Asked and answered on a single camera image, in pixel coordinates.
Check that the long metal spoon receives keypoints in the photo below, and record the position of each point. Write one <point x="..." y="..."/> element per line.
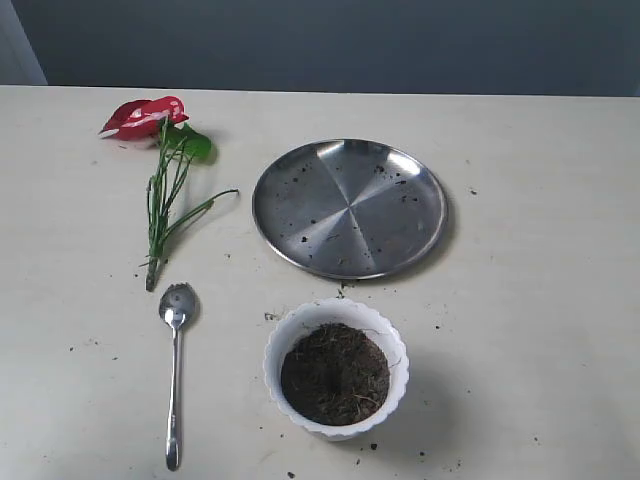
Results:
<point x="178" y="306"/>

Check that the red artificial anthurium plant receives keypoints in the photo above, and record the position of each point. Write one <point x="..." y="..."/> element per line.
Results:
<point x="165" y="121"/>

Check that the white pot with soil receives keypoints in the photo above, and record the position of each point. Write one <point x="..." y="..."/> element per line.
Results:
<point x="306" y="319"/>

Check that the round steel plate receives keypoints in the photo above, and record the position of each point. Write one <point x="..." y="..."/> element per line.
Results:
<point x="350" y="209"/>

